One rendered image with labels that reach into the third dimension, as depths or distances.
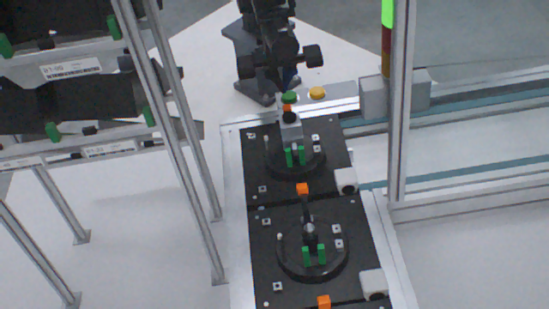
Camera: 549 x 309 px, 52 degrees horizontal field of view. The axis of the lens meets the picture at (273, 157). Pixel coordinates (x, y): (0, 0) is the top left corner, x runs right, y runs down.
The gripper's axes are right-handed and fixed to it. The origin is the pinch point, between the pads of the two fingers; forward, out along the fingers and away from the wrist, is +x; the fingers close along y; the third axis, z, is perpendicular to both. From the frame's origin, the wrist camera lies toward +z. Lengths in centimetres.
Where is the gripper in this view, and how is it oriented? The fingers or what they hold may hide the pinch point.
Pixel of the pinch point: (281, 80)
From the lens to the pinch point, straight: 126.1
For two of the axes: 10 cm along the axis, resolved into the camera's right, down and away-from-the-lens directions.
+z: -1.1, -7.0, 7.0
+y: -9.9, 1.6, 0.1
